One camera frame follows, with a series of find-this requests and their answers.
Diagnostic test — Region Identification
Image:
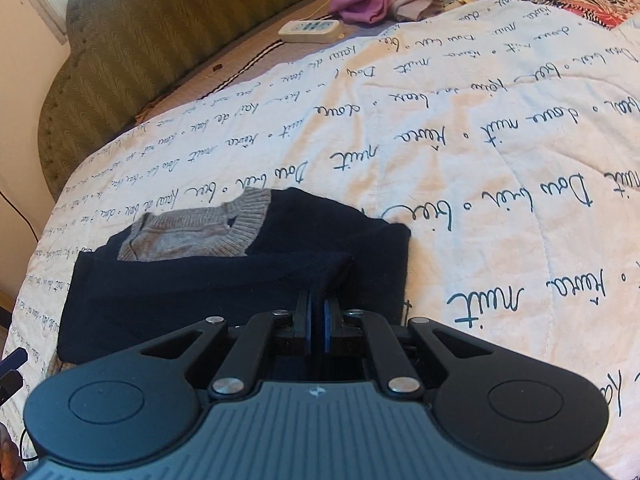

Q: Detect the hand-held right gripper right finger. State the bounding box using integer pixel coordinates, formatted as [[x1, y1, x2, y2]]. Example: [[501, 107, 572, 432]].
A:
[[323, 296, 495, 399]]

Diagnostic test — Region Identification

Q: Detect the grey cloth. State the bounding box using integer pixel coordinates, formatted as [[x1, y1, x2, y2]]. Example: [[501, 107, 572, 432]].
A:
[[390, 0, 445, 22]]

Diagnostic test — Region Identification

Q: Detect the navy and grey knit sweater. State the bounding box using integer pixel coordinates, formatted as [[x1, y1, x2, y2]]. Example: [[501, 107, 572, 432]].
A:
[[56, 187, 412, 367]]

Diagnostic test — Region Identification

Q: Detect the grey bed sheet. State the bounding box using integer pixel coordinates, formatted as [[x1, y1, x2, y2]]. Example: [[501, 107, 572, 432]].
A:
[[135, 0, 526, 126]]

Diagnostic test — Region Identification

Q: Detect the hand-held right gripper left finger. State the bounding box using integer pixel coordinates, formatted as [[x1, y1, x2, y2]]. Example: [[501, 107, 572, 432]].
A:
[[144, 290, 317, 402]]

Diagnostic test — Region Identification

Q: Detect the white cable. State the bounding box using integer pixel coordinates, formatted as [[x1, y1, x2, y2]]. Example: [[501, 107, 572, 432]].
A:
[[300, 0, 361, 23]]

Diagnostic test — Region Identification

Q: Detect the green upholstered headboard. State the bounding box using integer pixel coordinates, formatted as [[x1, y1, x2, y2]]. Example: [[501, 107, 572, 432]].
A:
[[37, 0, 416, 202]]

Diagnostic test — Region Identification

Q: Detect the white power strip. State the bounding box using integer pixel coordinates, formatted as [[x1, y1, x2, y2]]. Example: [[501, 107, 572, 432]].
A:
[[278, 19, 342, 44]]

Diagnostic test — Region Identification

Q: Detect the white script printed blanket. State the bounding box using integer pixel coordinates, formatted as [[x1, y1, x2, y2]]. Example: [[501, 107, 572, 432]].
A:
[[0, 0, 640, 480]]

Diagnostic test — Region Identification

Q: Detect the black cable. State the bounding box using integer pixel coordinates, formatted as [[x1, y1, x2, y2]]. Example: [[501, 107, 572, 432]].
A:
[[0, 190, 40, 242]]

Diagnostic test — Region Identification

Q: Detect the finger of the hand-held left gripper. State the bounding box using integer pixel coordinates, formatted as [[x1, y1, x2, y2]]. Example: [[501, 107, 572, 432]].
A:
[[0, 349, 29, 407]]

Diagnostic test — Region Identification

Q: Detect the person's left hand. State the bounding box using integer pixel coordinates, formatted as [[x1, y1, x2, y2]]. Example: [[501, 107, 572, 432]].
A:
[[0, 422, 26, 480]]

